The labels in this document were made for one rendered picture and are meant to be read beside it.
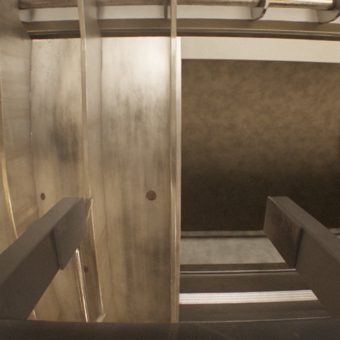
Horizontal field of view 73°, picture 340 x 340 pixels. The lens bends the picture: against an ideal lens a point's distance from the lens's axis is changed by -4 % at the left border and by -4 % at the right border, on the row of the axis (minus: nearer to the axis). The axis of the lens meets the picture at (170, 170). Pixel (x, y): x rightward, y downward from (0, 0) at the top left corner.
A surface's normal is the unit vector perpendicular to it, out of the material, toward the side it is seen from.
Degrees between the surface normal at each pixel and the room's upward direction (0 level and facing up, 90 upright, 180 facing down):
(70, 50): 16
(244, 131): 0
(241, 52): 0
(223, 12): 26
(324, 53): 0
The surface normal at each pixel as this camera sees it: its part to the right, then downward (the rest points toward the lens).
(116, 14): 0.00, -0.16
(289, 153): 0.00, 0.06
